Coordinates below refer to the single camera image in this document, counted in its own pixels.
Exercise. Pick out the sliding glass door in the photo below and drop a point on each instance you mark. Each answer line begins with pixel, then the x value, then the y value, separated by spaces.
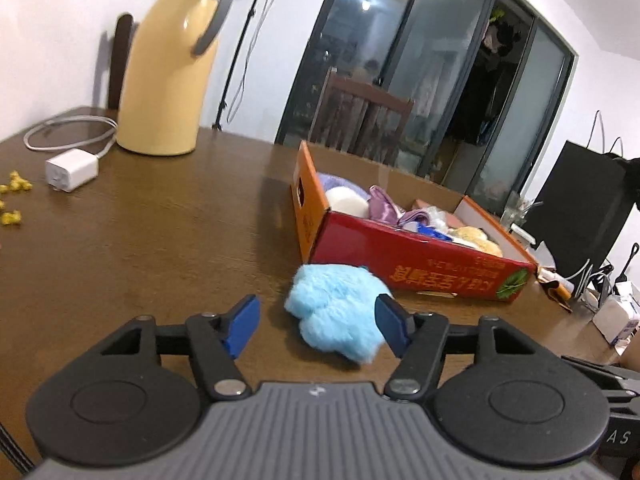
pixel 425 70

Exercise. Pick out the red cardboard box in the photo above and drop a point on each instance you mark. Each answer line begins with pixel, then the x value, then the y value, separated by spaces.
pixel 425 265

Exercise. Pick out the blue fluffy pouf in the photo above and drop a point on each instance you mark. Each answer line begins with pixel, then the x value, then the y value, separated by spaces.
pixel 335 310

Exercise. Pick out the clear drinking glass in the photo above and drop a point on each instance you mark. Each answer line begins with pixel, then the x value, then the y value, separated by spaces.
pixel 515 210

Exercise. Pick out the black paper bag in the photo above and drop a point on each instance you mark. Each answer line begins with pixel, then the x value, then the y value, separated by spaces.
pixel 575 200

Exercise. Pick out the white tissue pack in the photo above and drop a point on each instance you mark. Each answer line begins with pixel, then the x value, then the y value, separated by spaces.
pixel 617 312

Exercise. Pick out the yellow and white plush bear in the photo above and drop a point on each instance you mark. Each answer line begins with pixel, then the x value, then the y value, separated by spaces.
pixel 475 240

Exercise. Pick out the purple satin scrunchie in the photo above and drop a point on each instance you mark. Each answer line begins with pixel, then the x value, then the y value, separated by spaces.
pixel 382 205

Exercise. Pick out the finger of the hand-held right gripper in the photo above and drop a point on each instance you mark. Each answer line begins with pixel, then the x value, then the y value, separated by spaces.
pixel 612 380

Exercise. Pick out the purple fluffy scrunchie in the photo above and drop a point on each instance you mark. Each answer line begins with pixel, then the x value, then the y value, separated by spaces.
pixel 340 182

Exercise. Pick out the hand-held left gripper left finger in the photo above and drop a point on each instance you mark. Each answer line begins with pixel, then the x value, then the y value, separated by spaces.
pixel 242 326

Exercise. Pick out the studio light on stand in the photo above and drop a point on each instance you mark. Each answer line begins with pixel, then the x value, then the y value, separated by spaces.
pixel 245 45

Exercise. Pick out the yellow thermos jug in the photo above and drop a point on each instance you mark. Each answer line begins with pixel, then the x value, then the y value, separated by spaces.
pixel 165 85

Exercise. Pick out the white round sponge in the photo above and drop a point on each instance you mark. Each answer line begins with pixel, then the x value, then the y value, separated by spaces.
pixel 347 202

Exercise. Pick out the dark wooden chair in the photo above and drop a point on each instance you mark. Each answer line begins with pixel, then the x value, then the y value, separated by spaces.
pixel 119 60

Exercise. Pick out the hanging clothes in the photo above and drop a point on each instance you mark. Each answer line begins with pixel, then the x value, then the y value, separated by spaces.
pixel 500 32

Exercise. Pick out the white charger block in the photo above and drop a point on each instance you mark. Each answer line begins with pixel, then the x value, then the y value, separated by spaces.
pixel 70 172

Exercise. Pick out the slatted wooden chair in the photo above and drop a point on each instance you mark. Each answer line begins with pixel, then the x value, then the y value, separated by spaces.
pixel 360 120

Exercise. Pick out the small white milk carton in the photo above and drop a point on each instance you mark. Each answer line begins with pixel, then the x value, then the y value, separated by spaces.
pixel 524 237

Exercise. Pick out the orange wrapper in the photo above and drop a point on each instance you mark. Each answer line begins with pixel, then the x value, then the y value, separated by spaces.
pixel 557 292

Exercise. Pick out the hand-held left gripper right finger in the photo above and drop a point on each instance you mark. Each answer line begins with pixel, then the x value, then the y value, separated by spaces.
pixel 392 327

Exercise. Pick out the black garment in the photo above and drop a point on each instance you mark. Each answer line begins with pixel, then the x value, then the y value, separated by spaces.
pixel 632 182

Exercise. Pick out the yellow flower bits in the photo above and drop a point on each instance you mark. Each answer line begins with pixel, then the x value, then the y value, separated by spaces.
pixel 14 182

